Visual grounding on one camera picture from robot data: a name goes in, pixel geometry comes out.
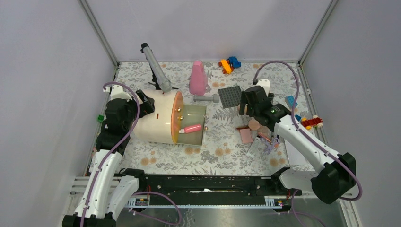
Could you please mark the pink tube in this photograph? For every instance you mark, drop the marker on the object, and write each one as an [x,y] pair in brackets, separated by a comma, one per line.
[191,129]

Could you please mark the orange and blue toy car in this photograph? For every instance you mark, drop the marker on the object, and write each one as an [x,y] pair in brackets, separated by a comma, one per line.
[228,65]

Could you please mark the eyeshadow palette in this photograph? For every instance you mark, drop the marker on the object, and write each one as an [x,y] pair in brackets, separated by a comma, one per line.
[263,130]

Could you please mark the red yellow toy car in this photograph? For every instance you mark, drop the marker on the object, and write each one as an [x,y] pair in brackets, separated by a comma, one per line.
[314,122]

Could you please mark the green small block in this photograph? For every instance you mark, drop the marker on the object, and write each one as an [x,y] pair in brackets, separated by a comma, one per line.
[100,118]

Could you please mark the pink cone bottle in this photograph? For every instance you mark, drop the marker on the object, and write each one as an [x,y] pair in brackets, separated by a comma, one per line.
[198,79]

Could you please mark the cream round drawer organizer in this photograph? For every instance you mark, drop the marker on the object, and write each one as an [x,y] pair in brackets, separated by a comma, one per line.
[171,114]

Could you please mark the light blue lego brick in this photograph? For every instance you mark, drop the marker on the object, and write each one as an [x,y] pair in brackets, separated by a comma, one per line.
[290,101]

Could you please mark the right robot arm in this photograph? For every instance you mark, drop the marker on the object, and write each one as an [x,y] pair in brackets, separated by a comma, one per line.
[334,174]

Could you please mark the grey microphone on stand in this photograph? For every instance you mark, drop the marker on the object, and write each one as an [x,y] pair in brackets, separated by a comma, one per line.
[159,79]

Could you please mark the pink square compact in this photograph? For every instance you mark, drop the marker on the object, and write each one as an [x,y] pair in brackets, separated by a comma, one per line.
[246,136]

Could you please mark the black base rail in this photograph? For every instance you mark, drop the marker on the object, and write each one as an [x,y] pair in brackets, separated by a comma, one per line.
[200,190]

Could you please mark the grey lego baseplate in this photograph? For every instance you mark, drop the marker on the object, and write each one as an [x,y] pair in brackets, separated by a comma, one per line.
[230,96]

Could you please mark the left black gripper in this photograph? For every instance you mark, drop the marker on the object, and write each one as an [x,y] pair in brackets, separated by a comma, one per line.
[147,106]

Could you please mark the silver tube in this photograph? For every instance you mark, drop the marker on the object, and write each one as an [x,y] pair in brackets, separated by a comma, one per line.
[254,148]

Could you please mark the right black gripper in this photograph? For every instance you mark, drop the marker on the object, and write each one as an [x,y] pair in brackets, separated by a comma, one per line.
[244,101]

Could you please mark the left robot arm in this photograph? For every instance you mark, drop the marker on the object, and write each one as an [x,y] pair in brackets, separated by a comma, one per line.
[98,207]

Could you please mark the pink handle brush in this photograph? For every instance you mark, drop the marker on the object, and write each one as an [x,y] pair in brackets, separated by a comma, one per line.
[265,138]

